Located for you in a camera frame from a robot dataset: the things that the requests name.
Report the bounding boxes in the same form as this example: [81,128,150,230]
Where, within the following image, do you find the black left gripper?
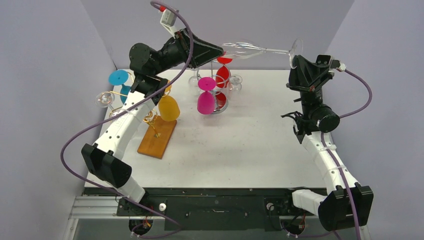
[153,28,226,77]

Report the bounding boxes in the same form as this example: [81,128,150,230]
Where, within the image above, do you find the clear champagne flute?
[221,38,304,69]

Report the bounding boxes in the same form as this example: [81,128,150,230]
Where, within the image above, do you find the clear etched goblet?
[109,108,128,122]

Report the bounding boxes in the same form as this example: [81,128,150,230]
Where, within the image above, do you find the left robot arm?
[81,28,225,215]

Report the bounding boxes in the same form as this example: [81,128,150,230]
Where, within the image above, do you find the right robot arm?
[282,55,374,232]

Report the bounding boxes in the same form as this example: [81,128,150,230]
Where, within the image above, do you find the clear glass back left silver rack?
[188,68,201,88]

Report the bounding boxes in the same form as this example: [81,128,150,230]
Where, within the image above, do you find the red wine glass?
[215,57,232,108]

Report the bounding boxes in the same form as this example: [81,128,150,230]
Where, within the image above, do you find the yellow wine glass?
[157,85,181,122]

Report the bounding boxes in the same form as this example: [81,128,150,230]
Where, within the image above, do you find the pink wine glass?
[197,77,216,115]

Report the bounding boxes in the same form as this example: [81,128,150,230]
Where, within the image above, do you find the blue wine glass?
[108,69,133,104]

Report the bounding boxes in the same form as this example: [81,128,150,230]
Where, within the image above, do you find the clear glass on silver rack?
[228,74,243,92]

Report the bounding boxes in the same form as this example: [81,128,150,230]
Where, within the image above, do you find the clear glass on gold rack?
[95,91,115,108]

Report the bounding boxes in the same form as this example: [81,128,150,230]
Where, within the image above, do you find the gold rack with wooden base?
[137,109,177,159]

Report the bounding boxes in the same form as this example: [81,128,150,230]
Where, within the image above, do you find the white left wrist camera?
[159,5,177,38]

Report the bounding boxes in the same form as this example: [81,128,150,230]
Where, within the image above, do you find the silver wire glass rack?
[189,57,232,115]

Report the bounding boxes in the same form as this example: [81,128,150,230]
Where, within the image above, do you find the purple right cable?
[319,62,373,240]

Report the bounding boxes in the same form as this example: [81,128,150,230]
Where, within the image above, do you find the purple cable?
[59,0,195,239]
[319,62,373,240]

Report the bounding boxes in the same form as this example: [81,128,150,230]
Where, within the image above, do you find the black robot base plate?
[82,187,335,233]

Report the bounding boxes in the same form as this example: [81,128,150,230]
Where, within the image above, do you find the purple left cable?
[59,0,195,239]

